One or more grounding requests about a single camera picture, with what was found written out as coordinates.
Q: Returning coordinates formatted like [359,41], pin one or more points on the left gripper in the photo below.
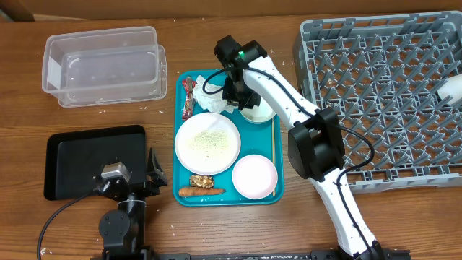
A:
[155,177]

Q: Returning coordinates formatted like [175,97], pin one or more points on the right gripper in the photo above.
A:
[228,93]

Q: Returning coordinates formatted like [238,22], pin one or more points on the white tissue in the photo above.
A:
[212,103]

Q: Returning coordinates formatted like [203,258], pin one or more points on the red snack wrapper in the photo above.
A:
[189,103]

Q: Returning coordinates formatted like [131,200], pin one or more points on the pink white bowl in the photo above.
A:
[254,177]

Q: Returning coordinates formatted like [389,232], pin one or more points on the white cup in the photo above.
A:
[451,88]

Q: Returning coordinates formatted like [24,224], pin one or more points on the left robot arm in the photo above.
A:
[123,229]

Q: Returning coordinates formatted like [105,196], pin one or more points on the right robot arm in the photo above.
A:
[315,142]

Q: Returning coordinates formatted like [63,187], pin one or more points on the grey dishwasher rack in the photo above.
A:
[381,75]

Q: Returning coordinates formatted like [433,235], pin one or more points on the carrot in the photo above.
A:
[198,191]

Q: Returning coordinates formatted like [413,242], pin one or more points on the brown food scrap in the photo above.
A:
[201,181]

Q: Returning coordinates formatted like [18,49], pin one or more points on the wooden chopstick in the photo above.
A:
[273,150]

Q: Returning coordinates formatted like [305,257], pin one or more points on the large white plate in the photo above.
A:
[207,144]

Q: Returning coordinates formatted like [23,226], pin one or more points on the teal serving tray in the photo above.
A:
[255,140]

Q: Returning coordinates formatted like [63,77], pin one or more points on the black plastic tray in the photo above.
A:
[74,159]

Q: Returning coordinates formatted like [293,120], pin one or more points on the clear plastic bin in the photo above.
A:
[57,46]

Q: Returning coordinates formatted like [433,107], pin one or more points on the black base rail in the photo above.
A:
[313,255]

